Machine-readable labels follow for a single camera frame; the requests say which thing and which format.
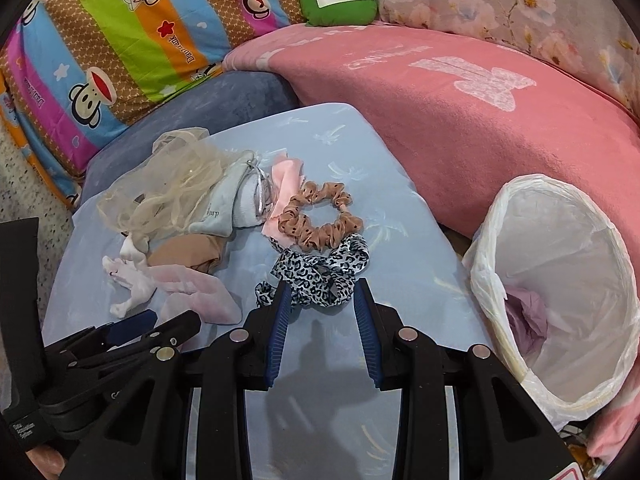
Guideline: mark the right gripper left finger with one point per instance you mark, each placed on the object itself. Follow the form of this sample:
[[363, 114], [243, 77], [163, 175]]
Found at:
[[144, 433]]

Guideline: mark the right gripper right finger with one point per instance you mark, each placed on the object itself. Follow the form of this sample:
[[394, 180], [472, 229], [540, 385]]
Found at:
[[501, 432]]

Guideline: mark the leopard print scrunchie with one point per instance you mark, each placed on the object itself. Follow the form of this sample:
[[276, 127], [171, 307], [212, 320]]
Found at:
[[324, 281]]

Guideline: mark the light grey sock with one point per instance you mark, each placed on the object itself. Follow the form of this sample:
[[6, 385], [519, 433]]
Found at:
[[230, 205]]

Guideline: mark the white bag lined trash bin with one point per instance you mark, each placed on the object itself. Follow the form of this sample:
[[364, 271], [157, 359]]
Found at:
[[548, 237]]

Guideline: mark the person's left hand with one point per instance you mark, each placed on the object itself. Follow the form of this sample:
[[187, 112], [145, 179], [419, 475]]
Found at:
[[48, 461]]

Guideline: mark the purple crumpled cloth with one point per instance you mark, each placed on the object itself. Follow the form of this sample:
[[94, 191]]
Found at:
[[527, 316]]

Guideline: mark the white small sock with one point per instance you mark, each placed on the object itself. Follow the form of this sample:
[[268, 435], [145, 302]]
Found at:
[[128, 271]]

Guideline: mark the pale pink velvet cloth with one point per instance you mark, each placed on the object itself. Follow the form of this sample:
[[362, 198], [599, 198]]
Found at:
[[189, 289]]

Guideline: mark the tan nylon stocking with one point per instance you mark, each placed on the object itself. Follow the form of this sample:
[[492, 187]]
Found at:
[[200, 252]]

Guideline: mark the beige sheer mesh fabric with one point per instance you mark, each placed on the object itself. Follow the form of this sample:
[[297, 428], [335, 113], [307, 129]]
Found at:
[[169, 190]]

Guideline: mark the brown dotted scrunchie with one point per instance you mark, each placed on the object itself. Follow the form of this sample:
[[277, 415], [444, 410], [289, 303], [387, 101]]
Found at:
[[297, 226]]

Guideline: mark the silver hair clip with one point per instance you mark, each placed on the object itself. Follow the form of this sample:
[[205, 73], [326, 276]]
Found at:
[[262, 190]]

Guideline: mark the pink fabric swatch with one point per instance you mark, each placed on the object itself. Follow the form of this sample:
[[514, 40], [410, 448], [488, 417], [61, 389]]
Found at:
[[287, 177]]

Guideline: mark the pink towel blanket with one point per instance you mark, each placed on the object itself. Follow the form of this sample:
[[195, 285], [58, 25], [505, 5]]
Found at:
[[462, 115]]

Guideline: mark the dark blue velvet pillow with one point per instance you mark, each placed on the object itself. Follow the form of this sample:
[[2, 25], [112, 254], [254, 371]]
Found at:
[[216, 104]]

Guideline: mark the colourful monkey print quilt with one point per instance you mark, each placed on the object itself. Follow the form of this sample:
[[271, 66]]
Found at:
[[76, 74]]

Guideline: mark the grey floral bed sheet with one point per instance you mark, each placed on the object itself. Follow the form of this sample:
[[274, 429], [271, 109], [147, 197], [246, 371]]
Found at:
[[589, 39]]

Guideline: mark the green check mark cushion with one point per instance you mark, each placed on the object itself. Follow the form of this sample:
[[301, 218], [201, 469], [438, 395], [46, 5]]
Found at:
[[339, 12]]

